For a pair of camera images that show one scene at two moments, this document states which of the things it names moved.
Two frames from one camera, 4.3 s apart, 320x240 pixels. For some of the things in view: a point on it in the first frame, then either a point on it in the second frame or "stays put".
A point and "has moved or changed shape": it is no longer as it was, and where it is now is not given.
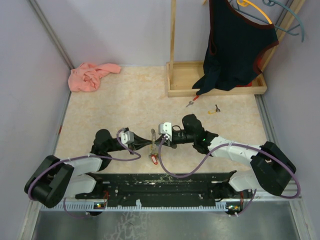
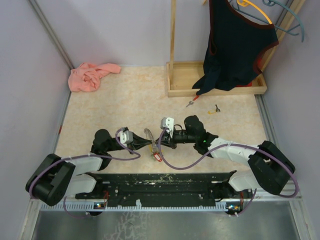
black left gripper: (138, 143) stays put
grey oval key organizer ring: (153, 145) has moved or changed shape
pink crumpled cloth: (86, 77) stays put
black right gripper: (172, 145) stays put
